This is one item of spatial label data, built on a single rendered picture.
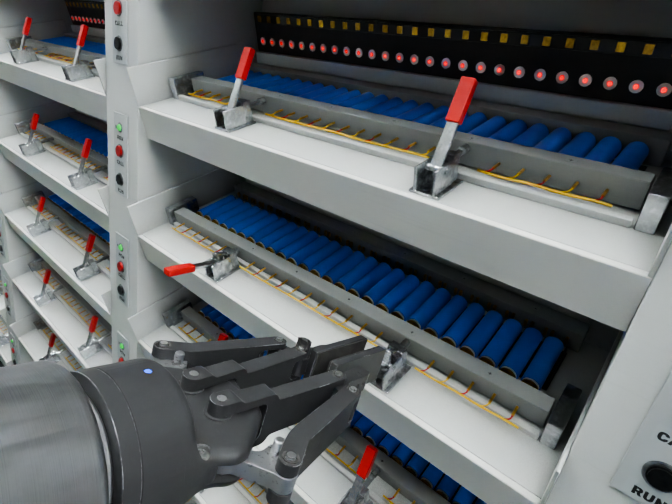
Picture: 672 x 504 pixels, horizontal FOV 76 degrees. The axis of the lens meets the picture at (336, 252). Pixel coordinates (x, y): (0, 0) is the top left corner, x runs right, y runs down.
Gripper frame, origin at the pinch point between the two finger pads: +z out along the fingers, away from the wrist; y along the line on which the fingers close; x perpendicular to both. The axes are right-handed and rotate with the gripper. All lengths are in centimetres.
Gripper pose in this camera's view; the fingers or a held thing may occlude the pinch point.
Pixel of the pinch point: (345, 365)
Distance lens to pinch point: 35.8
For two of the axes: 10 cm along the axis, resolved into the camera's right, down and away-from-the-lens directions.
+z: 5.9, 0.1, 8.1
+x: 2.9, -9.4, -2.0
